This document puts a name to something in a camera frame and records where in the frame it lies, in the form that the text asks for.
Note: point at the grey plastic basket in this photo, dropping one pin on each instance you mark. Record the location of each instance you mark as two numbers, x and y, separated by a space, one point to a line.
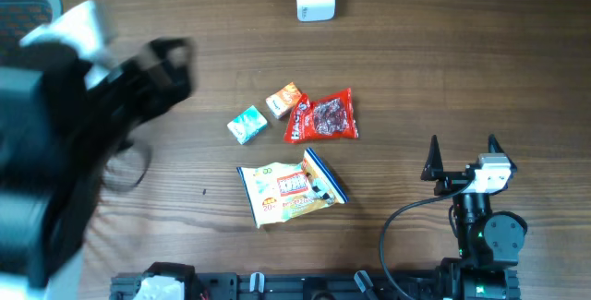
20 17

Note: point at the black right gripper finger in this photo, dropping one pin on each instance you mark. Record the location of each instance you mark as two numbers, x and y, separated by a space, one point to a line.
495 147
433 169

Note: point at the teal small box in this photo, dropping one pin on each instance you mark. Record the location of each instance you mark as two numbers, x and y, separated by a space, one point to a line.
247 125

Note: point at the yellow snack bag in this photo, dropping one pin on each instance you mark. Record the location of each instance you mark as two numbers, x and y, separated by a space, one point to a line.
279 192

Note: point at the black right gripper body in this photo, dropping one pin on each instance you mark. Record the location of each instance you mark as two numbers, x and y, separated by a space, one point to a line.
452 182

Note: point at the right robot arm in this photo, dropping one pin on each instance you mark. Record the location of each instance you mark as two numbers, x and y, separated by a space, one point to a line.
489 242

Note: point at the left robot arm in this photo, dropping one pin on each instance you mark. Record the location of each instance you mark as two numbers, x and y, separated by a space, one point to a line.
58 134

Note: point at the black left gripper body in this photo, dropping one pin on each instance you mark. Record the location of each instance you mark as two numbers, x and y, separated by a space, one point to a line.
146 90

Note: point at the orange small box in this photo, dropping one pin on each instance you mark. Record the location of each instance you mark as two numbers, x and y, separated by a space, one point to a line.
282 101

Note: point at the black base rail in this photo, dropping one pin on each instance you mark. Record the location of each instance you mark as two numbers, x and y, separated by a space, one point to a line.
420 285

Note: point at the red candy bag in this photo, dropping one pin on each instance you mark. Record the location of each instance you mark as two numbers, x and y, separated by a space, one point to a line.
328 118

